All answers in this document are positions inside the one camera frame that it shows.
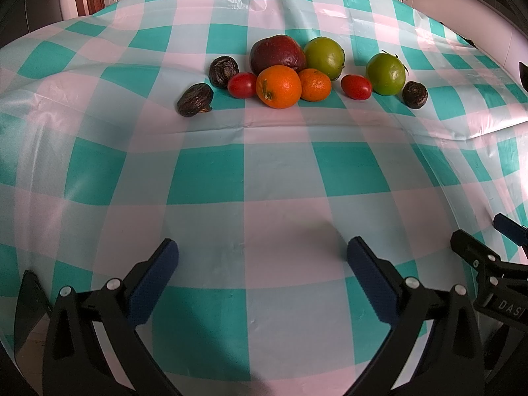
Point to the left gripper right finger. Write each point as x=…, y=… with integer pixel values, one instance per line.
x=452, y=360

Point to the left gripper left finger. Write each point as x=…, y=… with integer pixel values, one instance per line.
x=74, y=362

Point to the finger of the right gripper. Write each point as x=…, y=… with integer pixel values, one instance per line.
x=512, y=230
x=471, y=250

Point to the dark wrinkled fruit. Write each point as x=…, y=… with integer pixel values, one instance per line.
x=196, y=99
x=415, y=95
x=222, y=70

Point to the green apple with stem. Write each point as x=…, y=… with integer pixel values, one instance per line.
x=386, y=73

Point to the red tomato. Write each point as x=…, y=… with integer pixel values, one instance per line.
x=242, y=85
x=356, y=86

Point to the small orange mandarin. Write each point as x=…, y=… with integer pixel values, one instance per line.
x=316, y=86

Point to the large orange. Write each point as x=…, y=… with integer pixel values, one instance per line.
x=279, y=87

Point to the dark red apple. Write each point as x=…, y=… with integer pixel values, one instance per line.
x=277, y=50

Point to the teal pink checkered tablecloth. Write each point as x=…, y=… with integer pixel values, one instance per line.
x=97, y=168

